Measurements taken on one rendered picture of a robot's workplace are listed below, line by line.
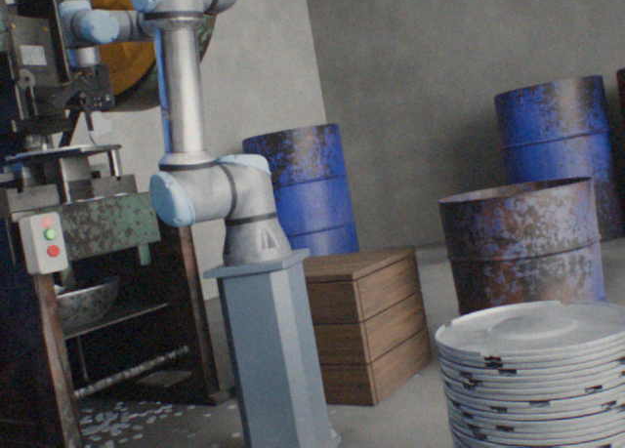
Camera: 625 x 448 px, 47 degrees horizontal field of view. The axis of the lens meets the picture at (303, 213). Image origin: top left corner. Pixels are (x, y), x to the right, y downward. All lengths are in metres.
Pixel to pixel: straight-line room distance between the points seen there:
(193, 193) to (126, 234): 0.63
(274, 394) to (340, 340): 0.40
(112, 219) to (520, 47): 3.32
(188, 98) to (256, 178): 0.22
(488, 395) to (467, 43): 4.01
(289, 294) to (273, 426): 0.28
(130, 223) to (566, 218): 1.16
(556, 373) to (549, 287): 0.90
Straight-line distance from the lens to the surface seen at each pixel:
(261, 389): 1.56
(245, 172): 1.51
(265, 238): 1.52
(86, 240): 1.95
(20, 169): 2.11
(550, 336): 1.09
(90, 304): 2.06
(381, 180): 5.21
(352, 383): 1.92
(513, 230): 1.88
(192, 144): 1.45
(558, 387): 1.02
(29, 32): 2.17
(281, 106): 5.00
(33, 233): 1.74
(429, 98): 5.01
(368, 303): 1.89
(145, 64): 2.30
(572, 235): 1.94
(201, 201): 1.45
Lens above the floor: 0.61
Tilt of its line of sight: 3 degrees down
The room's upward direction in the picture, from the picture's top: 10 degrees counter-clockwise
